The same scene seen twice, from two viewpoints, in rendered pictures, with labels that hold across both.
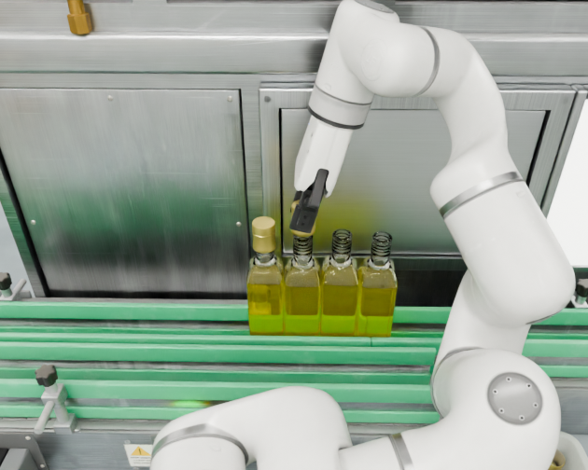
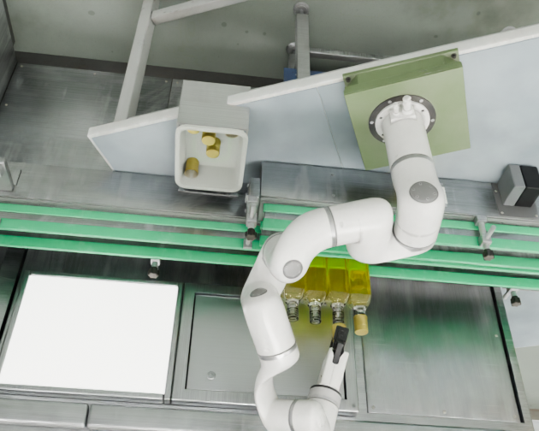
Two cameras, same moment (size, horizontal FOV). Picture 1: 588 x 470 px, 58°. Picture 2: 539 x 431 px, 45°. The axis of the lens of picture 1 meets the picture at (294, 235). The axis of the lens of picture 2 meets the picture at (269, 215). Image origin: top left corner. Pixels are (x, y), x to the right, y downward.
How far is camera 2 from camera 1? 91 cm
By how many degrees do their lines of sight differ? 5
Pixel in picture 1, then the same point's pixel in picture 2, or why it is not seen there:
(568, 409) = (169, 195)
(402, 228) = not seen: hidden behind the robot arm
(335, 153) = (329, 372)
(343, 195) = (303, 342)
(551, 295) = (263, 305)
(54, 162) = (480, 374)
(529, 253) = (269, 324)
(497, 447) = (303, 250)
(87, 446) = (469, 203)
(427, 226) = not seen: hidden behind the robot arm
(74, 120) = (466, 399)
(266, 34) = not seen: outside the picture
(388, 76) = (316, 409)
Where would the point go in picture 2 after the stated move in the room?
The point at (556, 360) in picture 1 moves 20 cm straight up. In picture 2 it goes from (180, 230) to (172, 296)
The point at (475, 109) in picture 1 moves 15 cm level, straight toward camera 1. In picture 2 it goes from (265, 391) to (298, 363)
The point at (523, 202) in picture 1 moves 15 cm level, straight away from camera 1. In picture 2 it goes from (267, 346) to (230, 372)
